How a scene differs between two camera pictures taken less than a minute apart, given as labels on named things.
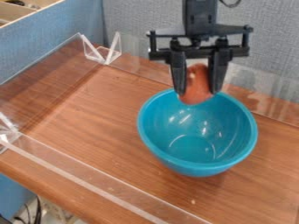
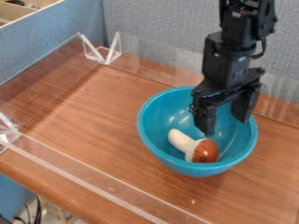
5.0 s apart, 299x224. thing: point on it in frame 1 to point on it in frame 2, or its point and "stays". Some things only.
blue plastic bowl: [197, 139] stays
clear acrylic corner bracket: [102, 55] stays
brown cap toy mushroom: [197, 91] to [198, 150]
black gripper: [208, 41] to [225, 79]
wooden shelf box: [14, 10] stays
